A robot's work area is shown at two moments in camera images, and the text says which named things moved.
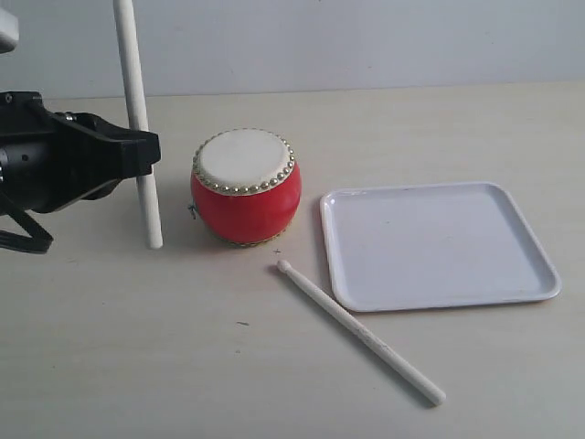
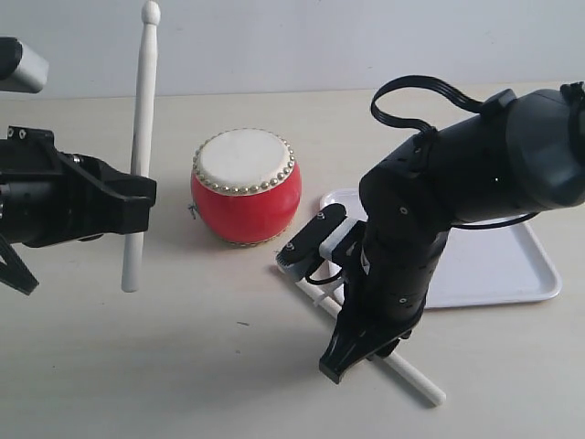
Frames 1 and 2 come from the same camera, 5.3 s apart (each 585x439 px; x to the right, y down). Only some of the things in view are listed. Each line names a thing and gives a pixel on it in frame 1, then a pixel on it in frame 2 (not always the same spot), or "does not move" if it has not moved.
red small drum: [245, 187] does not move
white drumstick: [381, 347] does not move
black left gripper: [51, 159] -> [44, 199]
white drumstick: [137, 109] -> [142, 155]
